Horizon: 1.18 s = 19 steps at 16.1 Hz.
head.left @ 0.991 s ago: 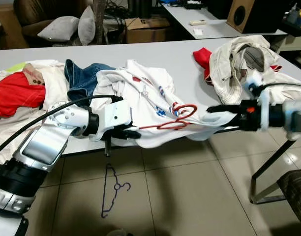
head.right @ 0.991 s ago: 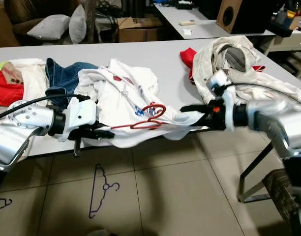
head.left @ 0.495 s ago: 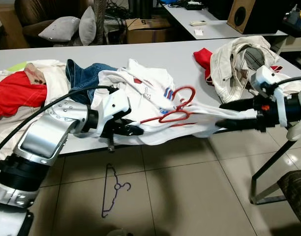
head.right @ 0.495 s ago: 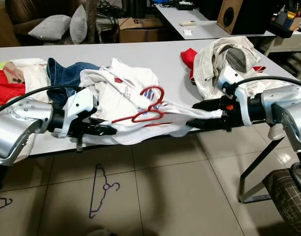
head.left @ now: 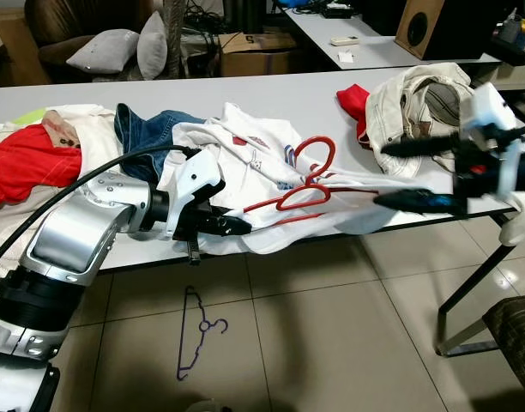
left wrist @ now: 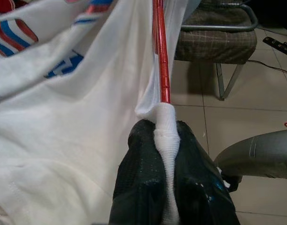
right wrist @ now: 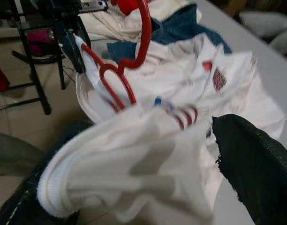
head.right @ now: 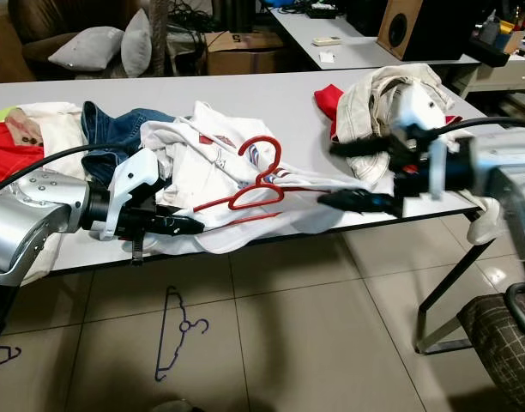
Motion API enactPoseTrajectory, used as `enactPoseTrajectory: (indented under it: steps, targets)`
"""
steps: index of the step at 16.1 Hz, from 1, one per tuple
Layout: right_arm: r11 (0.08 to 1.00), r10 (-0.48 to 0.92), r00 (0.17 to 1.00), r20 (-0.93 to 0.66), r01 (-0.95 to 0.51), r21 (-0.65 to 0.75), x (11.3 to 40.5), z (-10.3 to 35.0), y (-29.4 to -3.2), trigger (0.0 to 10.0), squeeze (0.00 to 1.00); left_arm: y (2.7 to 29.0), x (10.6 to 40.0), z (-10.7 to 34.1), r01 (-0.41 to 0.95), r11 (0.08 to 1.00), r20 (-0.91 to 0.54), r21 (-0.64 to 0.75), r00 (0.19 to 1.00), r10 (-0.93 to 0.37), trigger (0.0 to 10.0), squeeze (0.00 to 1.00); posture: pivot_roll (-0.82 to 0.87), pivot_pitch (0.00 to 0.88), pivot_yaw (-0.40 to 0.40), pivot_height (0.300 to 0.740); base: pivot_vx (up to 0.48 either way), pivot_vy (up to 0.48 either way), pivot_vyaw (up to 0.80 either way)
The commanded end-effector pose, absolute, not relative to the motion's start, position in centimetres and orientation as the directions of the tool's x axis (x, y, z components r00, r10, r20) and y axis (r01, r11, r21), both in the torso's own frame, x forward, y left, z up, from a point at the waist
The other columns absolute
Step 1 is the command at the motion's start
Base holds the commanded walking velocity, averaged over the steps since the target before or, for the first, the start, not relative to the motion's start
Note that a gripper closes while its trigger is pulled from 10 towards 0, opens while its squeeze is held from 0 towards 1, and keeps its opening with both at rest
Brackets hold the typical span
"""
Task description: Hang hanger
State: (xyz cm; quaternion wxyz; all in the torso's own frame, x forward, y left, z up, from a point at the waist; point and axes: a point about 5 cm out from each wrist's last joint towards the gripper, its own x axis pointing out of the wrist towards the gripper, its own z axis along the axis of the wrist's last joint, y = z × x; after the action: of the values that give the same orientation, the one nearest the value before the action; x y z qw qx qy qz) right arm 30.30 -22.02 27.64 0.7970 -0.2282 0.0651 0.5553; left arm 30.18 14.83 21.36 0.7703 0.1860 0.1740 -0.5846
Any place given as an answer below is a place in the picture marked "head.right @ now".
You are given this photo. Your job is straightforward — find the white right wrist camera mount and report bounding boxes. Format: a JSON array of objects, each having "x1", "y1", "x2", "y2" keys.
[{"x1": 394, "y1": 83, "x2": 450, "y2": 203}]

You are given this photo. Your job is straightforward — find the blue jeans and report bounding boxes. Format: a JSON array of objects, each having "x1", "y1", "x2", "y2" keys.
[{"x1": 81, "y1": 101, "x2": 169, "y2": 185}]

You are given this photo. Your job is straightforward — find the cardboard box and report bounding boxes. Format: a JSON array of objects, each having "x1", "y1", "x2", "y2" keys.
[{"x1": 205, "y1": 30, "x2": 276, "y2": 76}]

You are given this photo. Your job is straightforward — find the white shirt red print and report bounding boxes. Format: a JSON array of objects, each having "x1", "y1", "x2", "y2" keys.
[{"x1": 125, "y1": 100, "x2": 491, "y2": 256}]

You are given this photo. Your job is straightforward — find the black power strip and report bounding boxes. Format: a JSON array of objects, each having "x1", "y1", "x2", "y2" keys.
[{"x1": 304, "y1": 3, "x2": 336, "y2": 20}]

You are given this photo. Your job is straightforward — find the beige jacket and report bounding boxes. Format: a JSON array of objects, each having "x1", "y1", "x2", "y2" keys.
[{"x1": 347, "y1": 63, "x2": 452, "y2": 183}]

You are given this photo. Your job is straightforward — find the red garment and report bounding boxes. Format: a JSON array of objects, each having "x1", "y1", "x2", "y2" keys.
[{"x1": 0, "y1": 123, "x2": 53, "y2": 185}]

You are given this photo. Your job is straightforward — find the rough brown pole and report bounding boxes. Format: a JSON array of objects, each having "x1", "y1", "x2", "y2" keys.
[{"x1": 147, "y1": 0, "x2": 169, "y2": 78}]

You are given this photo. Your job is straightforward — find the cream knit garment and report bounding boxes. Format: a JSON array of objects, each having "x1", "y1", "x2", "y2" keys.
[{"x1": 1, "y1": 103, "x2": 92, "y2": 164}]

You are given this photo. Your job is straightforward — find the red cloth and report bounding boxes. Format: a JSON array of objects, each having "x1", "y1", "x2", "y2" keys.
[{"x1": 314, "y1": 83, "x2": 349, "y2": 142}]

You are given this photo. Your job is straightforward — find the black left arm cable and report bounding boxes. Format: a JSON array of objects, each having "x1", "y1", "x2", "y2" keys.
[{"x1": 0, "y1": 142, "x2": 139, "y2": 186}]

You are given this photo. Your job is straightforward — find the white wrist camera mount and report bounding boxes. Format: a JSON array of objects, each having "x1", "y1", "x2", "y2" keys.
[
  {"x1": 394, "y1": 83, "x2": 450, "y2": 203},
  {"x1": 104, "y1": 148, "x2": 162, "y2": 241}
]

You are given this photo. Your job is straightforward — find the white garment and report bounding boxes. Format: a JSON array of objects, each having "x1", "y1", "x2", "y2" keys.
[{"x1": 467, "y1": 193, "x2": 505, "y2": 247}]

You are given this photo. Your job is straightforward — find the white desk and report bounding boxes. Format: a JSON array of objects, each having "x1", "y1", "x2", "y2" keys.
[
  {"x1": 460, "y1": 60, "x2": 525, "y2": 97},
  {"x1": 267, "y1": 7, "x2": 482, "y2": 70}
]

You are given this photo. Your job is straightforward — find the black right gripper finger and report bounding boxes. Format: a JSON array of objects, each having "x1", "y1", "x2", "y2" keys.
[
  {"x1": 329, "y1": 134, "x2": 409, "y2": 159},
  {"x1": 317, "y1": 188, "x2": 407, "y2": 216}
]

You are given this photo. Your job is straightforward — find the brown leather armchair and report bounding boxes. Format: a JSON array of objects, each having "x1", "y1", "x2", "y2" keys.
[{"x1": 9, "y1": 0, "x2": 148, "y2": 82}]

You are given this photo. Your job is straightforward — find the red wire hanger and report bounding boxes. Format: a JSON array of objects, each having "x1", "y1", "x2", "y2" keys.
[{"x1": 194, "y1": 136, "x2": 334, "y2": 226}]

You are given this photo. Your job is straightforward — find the purple wire hanger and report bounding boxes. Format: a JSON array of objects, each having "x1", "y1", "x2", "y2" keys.
[
  {"x1": 154, "y1": 286, "x2": 210, "y2": 383},
  {"x1": 0, "y1": 346, "x2": 23, "y2": 372}
]

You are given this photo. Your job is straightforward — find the black desk organizer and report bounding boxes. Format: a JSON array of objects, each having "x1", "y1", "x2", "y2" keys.
[{"x1": 468, "y1": 9, "x2": 525, "y2": 68}]

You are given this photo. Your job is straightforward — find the brown plaid trolley bag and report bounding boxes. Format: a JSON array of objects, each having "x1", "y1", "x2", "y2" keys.
[{"x1": 458, "y1": 283, "x2": 525, "y2": 409}]

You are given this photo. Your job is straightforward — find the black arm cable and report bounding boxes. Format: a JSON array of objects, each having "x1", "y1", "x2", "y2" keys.
[
  {"x1": 0, "y1": 142, "x2": 139, "y2": 186},
  {"x1": 438, "y1": 114, "x2": 525, "y2": 140}
]

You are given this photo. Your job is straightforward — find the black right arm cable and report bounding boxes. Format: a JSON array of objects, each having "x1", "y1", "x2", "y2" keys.
[{"x1": 438, "y1": 114, "x2": 525, "y2": 140}]

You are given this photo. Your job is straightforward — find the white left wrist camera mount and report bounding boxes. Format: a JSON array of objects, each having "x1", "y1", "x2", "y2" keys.
[{"x1": 104, "y1": 148, "x2": 162, "y2": 241}]

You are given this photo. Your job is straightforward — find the wooden black speaker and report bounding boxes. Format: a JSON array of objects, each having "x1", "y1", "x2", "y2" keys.
[{"x1": 377, "y1": 0, "x2": 491, "y2": 61}]

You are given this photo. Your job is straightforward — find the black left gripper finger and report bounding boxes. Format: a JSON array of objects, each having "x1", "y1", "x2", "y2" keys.
[{"x1": 151, "y1": 212, "x2": 206, "y2": 239}]

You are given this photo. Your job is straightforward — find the grey cushion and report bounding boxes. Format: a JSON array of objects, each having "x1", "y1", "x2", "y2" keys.
[
  {"x1": 48, "y1": 26, "x2": 124, "y2": 74},
  {"x1": 121, "y1": 9, "x2": 152, "y2": 80}
]

